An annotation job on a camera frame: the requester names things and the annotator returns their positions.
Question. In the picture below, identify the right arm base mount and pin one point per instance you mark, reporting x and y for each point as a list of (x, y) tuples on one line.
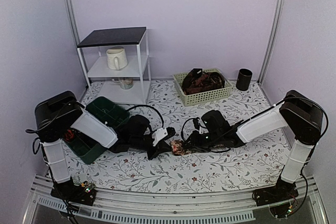
[(281, 191)]

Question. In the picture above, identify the red rolled tie in bin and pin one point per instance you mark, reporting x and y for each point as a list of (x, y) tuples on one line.
[(69, 135)]

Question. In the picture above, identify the cream floral patterned tie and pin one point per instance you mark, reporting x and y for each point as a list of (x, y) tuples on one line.
[(178, 148)]

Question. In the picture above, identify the pale green perforated basket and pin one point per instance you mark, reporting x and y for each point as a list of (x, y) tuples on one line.
[(202, 97)]

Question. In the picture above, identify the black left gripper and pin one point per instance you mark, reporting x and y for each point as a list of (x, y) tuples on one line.
[(163, 147)]

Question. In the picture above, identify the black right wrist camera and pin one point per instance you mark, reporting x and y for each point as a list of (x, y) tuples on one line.
[(215, 122)]

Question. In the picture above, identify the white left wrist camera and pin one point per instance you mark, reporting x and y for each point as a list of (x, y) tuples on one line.
[(162, 134)]

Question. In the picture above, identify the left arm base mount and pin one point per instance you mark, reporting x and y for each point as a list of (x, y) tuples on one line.
[(84, 193)]

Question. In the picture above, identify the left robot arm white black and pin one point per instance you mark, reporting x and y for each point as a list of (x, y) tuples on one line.
[(53, 118)]

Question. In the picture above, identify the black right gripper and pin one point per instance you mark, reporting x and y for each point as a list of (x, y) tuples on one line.
[(195, 144)]

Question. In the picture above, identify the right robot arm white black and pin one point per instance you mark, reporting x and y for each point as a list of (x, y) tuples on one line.
[(307, 121)]

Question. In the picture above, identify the black cylindrical cup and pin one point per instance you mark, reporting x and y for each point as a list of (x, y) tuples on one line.
[(243, 79)]

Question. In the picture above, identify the dark brown rolled ties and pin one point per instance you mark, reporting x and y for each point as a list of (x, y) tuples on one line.
[(197, 81)]

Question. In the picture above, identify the white shelf with black top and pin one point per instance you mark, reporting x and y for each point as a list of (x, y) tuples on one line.
[(136, 44)]

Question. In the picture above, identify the dark green plastic bin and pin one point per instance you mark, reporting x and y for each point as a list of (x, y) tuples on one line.
[(95, 129)]

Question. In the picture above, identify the floral patterned table mat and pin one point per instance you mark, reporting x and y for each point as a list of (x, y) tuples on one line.
[(256, 164)]

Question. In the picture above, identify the aluminium front rail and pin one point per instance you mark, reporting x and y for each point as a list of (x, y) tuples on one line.
[(114, 206)]

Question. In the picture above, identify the white ceramic mug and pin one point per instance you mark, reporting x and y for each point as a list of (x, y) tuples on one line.
[(116, 58)]

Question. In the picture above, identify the right aluminium frame post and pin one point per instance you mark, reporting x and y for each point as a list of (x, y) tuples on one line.
[(271, 41)]

